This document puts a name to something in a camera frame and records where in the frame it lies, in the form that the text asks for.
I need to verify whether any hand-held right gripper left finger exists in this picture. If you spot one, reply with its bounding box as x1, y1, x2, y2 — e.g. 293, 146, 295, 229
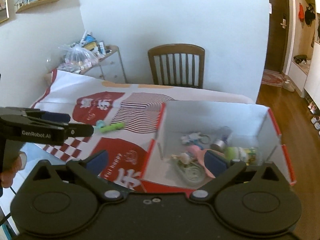
33, 150, 125, 202

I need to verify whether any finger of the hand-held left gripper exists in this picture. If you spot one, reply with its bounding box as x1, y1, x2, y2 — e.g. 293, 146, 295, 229
26, 109, 71, 124
62, 124, 95, 139

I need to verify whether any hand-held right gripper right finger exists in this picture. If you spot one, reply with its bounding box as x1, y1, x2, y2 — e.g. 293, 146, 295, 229
189, 150, 286, 202

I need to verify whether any pink toy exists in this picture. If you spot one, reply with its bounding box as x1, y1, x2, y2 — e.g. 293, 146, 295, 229
186, 147, 216, 178

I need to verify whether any green-capped toothpick jar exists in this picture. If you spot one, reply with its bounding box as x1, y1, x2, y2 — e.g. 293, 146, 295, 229
224, 146, 260, 166

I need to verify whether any silver can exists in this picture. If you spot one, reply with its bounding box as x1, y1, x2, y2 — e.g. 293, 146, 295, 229
210, 126, 233, 153

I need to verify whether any correction tape dispenser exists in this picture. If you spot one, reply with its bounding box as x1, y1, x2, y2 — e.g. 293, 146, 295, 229
172, 155, 203, 187

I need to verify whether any green marker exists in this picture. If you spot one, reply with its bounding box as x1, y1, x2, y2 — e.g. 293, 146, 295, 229
100, 122, 125, 134

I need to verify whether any astronaut keychain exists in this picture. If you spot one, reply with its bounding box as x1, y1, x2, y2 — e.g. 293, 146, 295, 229
180, 132, 211, 145

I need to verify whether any red cardboard box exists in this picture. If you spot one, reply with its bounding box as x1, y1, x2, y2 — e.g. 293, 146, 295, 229
144, 100, 297, 196

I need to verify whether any person's left hand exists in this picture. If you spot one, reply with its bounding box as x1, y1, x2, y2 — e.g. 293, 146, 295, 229
0, 151, 27, 188

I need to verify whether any printed paper table cover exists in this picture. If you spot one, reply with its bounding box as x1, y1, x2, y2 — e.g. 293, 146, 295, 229
29, 69, 256, 193

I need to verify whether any clear plastic bag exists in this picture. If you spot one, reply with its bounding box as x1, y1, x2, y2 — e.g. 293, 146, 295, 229
59, 44, 99, 74

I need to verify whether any small white drawer cabinet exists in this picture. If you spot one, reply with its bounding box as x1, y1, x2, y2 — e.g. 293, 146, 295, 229
81, 45, 127, 84

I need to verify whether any group of small bottles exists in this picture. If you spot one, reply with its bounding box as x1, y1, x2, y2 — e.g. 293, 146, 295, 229
80, 30, 113, 56

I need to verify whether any red doormat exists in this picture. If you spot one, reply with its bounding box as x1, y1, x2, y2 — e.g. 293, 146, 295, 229
261, 69, 284, 87

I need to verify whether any pair of beige slippers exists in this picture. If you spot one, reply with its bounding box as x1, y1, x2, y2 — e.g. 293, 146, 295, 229
282, 79, 296, 92

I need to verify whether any row of shoes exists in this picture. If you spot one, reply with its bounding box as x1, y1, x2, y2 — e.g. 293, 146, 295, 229
307, 101, 320, 131

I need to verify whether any wooden chair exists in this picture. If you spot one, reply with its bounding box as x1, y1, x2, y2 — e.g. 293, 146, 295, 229
147, 44, 206, 89

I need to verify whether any dark wooden door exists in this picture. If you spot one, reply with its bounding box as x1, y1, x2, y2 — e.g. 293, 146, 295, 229
264, 0, 297, 75

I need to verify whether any black cable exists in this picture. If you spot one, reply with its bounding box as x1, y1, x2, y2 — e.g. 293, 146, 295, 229
0, 185, 17, 228

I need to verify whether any wooden wall shelf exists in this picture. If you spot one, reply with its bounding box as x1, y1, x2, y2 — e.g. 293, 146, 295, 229
15, 0, 67, 14

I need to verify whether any picture frame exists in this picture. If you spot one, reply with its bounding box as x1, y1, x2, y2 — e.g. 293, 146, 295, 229
0, 0, 10, 24

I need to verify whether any white wall cabinet unit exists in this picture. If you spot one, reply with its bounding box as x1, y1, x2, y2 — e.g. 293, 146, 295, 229
287, 0, 320, 98

